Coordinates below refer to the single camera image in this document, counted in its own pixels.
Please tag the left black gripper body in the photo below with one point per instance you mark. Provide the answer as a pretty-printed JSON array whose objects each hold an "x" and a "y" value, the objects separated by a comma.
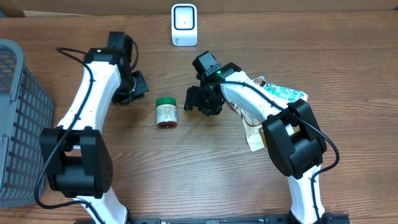
[{"x": 135, "y": 88}]

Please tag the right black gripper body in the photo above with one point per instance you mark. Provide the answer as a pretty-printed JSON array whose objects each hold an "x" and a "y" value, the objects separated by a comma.
[{"x": 208, "y": 102}]

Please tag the green lid jar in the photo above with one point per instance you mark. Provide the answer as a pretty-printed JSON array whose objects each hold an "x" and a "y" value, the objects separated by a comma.
[{"x": 166, "y": 112}]

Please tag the beige snack pouch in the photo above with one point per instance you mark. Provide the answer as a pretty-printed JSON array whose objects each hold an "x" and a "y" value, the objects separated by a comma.
[{"x": 253, "y": 128}]

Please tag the teal wet wipes packet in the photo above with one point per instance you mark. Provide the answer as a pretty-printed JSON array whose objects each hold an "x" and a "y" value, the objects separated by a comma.
[{"x": 283, "y": 92}]

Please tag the orange small box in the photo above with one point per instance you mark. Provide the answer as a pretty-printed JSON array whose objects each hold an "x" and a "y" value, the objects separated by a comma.
[{"x": 304, "y": 96}]

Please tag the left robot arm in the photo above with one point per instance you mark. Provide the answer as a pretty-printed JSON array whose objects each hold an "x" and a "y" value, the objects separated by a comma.
[{"x": 77, "y": 166}]

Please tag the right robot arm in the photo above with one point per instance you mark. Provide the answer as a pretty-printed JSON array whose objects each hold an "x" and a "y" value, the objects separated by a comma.
[{"x": 292, "y": 135}]

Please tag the white barcode scanner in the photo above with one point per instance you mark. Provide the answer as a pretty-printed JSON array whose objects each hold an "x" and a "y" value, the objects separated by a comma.
[{"x": 184, "y": 25}]

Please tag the grey plastic mesh basket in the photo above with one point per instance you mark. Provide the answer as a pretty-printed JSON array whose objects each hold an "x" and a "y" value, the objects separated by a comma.
[{"x": 26, "y": 109}]

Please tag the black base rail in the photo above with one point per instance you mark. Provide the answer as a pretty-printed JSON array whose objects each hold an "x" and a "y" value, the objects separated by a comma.
[{"x": 267, "y": 219}]

